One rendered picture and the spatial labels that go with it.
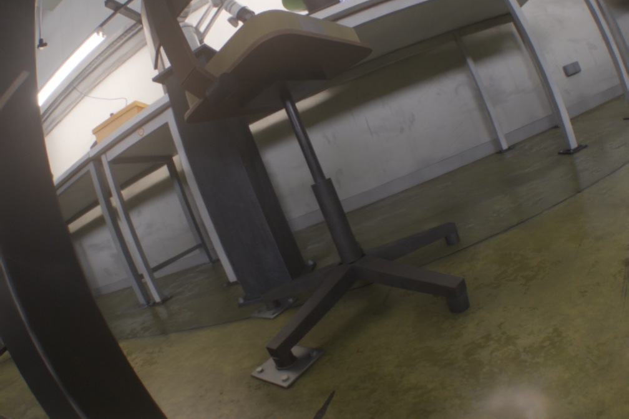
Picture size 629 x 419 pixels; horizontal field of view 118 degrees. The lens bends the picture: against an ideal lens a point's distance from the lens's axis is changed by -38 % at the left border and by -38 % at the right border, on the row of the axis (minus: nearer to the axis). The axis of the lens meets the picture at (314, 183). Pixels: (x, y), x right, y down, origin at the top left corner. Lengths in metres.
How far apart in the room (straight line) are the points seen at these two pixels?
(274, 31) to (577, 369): 0.64
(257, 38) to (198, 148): 0.56
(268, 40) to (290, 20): 0.08
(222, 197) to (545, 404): 0.94
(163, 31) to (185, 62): 0.10
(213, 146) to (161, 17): 0.49
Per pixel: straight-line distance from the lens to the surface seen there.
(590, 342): 0.45
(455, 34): 2.21
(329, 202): 0.69
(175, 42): 0.63
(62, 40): 4.31
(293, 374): 0.57
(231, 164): 0.97
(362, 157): 2.09
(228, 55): 0.62
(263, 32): 0.56
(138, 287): 1.82
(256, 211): 0.95
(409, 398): 0.44
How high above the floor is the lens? 0.31
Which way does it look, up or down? 1 degrees down
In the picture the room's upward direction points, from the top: 22 degrees counter-clockwise
